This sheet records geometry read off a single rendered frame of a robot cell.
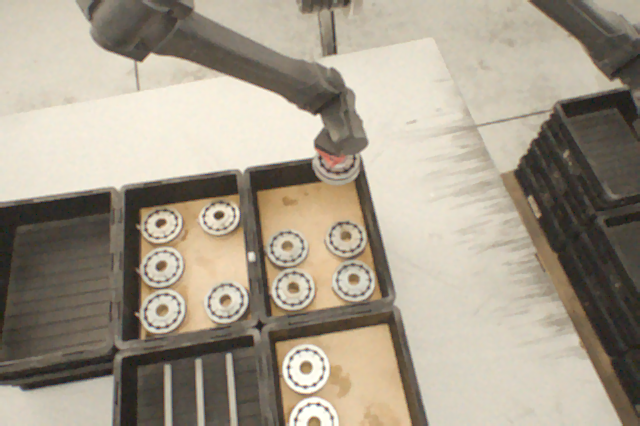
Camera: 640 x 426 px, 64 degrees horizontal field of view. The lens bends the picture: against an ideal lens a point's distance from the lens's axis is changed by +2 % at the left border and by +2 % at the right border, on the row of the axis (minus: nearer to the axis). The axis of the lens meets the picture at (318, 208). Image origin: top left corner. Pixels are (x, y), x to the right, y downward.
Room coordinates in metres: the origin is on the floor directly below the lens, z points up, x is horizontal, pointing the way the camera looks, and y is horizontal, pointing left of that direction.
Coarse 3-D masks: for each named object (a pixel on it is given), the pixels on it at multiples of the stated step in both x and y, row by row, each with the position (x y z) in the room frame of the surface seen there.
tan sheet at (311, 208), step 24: (264, 192) 0.66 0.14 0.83; (288, 192) 0.66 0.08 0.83; (312, 192) 0.65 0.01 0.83; (336, 192) 0.65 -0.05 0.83; (264, 216) 0.59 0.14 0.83; (288, 216) 0.58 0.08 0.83; (312, 216) 0.58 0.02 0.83; (336, 216) 0.58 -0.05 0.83; (360, 216) 0.58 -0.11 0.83; (264, 240) 0.52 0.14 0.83; (312, 240) 0.52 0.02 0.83; (312, 264) 0.45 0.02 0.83; (336, 264) 0.45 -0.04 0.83
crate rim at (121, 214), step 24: (120, 192) 0.61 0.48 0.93; (240, 192) 0.61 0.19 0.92; (120, 216) 0.54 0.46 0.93; (120, 240) 0.48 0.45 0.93; (120, 264) 0.43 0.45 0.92; (120, 288) 0.37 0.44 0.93; (120, 312) 0.31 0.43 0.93; (120, 336) 0.26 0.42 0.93; (168, 336) 0.26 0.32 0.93; (192, 336) 0.26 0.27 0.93
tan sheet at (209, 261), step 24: (144, 216) 0.59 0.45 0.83; (192, 216) 0.59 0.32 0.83; (144, 240) 0.53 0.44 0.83; (192, 240) 0.52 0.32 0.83; (216, 240) 0.52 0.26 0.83; (240, 240) 0.52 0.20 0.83; (192, 264) 0.46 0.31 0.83; (216, 264) 0.46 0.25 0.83; (240, 264) 0.46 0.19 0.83; (144, 288) 0.40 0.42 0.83; (192, 288) 0.40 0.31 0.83; (192, 312) 0.34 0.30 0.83; (144, 336) 0.29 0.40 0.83
